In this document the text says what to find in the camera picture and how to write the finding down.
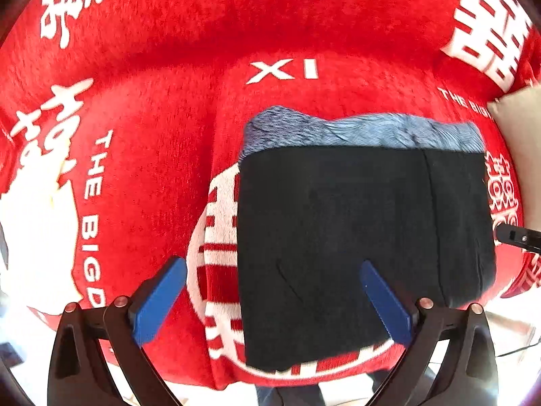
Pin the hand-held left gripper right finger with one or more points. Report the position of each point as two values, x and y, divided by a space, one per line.
385 304

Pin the person's leg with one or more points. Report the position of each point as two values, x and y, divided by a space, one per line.
287 395

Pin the beige pillow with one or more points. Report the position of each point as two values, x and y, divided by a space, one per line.
522 135

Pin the red printed blanket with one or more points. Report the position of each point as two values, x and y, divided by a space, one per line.
148 135

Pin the dark navy pants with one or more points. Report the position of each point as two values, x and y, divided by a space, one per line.
338 220

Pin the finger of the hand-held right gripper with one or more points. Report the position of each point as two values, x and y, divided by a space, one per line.
517 237

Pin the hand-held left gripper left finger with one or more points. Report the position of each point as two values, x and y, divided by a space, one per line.
160 300

